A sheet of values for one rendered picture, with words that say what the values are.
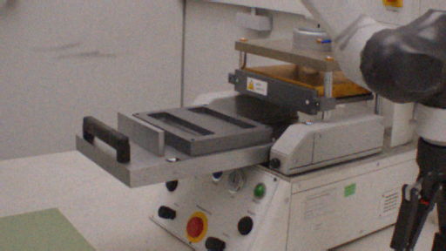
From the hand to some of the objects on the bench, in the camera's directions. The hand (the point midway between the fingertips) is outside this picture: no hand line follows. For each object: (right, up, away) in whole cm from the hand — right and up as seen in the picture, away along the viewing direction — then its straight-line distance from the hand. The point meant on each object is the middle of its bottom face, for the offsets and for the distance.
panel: (-38, 0, +27) cm, 46 cm away
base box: (-14, +2, +42) cm, 44 cm away
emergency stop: (-36, +1, +28) cm, 46 cm away
